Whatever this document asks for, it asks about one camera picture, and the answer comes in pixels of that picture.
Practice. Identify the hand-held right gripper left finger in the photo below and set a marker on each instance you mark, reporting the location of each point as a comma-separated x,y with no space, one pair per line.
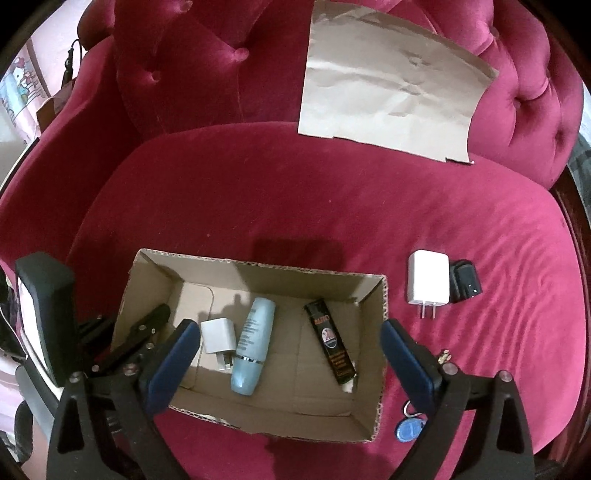
171,364

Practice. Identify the small white charger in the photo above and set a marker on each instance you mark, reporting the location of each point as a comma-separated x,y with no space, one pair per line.
218,339

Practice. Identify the brown paper sheet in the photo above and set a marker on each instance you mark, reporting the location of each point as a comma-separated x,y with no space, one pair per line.
388,83

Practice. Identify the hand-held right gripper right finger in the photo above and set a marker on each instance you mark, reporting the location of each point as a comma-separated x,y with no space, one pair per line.
411,364

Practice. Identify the black power adapter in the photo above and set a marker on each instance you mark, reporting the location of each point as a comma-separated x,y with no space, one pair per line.
465,281

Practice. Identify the light blue bottle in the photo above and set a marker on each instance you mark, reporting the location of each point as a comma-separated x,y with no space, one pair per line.
251,346

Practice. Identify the red velvet sofa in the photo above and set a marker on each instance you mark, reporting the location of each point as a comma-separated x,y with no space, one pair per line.
277,194

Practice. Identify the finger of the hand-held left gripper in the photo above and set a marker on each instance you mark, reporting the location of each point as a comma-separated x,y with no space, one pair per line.
154,315
131,353

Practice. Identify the brown cardboard boxes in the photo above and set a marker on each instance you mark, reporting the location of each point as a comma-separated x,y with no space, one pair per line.
51,110

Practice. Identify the cartoon printed curtain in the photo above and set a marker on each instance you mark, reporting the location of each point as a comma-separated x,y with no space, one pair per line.
21,97

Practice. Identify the cardboard box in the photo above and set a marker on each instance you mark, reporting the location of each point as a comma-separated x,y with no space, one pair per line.
286,350

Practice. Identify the blue round key fob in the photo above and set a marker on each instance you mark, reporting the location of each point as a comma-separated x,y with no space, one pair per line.
408,431

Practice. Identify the large white charger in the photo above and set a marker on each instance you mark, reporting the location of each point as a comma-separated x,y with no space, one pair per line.
427,279

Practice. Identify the black tube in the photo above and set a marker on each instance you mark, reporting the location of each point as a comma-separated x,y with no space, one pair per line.
330,341

